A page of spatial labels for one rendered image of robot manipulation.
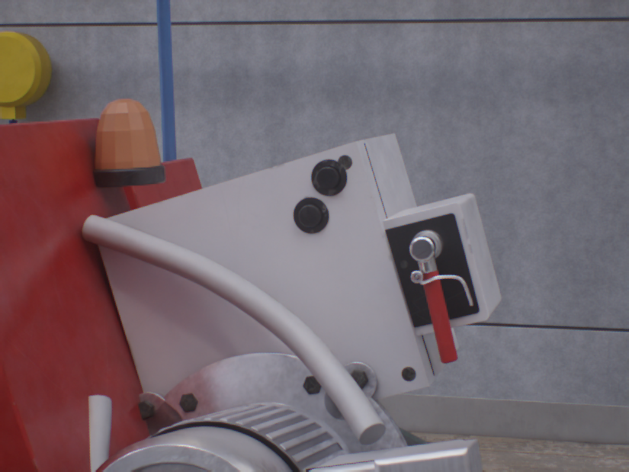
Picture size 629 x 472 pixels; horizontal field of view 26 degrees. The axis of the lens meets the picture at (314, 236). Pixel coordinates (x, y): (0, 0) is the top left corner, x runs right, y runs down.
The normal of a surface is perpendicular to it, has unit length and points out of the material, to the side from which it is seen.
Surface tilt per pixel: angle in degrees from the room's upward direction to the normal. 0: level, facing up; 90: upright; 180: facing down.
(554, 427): 90
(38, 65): 86
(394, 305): 90
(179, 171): 73
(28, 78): 90
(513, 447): 0
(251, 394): 81
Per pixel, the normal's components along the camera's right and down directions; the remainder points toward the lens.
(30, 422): 0.91, -0.31
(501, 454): 0.00, -0.99
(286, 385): -0.22, -0.04
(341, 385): -0.23, -0.59
